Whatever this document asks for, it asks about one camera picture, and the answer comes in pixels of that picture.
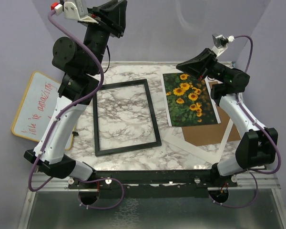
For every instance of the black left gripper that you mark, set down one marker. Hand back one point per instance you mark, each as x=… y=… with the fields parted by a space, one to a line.
x=111 y=16

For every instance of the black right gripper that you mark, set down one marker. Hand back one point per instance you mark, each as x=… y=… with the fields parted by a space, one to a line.
x=200 y=66

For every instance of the sunflower photo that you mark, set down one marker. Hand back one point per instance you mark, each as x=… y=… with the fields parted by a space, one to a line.
x=176 y=87

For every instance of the white mat board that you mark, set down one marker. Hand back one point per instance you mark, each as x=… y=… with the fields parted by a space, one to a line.
x=209 y=153

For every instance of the black picture frame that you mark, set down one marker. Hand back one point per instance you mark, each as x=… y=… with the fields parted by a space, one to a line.
x=124 y=118

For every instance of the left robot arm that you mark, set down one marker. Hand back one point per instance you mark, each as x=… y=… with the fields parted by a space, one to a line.
x=83 y=77

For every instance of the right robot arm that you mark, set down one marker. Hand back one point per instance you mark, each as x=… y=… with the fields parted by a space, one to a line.
x=258 y=145

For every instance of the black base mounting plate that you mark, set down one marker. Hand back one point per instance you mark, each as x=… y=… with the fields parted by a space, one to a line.
x=118 y=191

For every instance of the yellow rimmed whiteboard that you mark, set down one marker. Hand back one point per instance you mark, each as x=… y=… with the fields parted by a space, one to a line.
x=36 y=107

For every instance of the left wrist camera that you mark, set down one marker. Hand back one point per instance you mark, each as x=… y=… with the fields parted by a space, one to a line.
x=73 y=10

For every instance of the aluminium rail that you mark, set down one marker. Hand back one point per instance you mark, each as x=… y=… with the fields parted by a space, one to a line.
x=257 y=182

